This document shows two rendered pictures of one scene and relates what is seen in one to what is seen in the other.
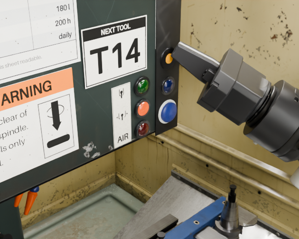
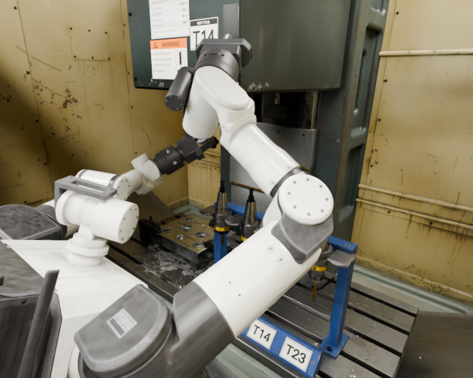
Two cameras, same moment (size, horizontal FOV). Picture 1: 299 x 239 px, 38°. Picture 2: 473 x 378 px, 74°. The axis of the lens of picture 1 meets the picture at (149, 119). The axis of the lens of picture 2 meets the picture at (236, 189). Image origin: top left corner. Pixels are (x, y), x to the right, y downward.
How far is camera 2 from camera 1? 100 cm
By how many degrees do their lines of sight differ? 74
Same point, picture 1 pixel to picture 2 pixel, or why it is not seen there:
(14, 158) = (167, 70)
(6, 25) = (168, 14)
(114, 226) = not seen: hidden behind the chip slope
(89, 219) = (422, 306)
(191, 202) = not seen: outside the picture
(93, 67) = (194, 40)
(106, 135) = not seen: hidden behind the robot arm
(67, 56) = (185, 32)
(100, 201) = (450, 308)
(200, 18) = not seen: outside the picture
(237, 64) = (223, 42)
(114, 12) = (203, 13)
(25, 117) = (171, 55)
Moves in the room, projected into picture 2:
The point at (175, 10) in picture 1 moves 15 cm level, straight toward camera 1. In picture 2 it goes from (233, 16) to (167, 13)
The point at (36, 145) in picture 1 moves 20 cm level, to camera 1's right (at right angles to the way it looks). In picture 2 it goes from (174, 69) to (169, 67)
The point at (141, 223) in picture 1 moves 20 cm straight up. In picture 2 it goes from (421, 317) to (432, 274)
